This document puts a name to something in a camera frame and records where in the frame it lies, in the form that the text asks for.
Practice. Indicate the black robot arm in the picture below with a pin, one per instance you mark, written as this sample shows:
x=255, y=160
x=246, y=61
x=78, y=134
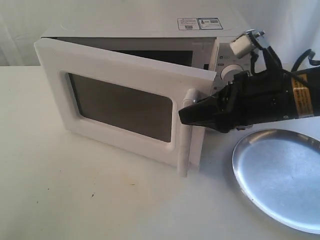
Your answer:
x=306, y=91

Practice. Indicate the round metal tray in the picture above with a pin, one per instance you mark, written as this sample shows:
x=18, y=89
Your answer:
x=279, y=172

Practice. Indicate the upper white knob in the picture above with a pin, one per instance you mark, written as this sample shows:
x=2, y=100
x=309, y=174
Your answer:
x=227, y=74

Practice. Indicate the white microwave door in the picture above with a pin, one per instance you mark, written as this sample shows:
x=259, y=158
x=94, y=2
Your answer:
x=127, y=101

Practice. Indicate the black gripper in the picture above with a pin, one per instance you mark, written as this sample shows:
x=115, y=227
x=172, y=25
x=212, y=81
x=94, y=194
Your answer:
x=248, y=100

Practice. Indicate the white microwave oven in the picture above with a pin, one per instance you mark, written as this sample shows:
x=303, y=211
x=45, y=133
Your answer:
x=201, y=42

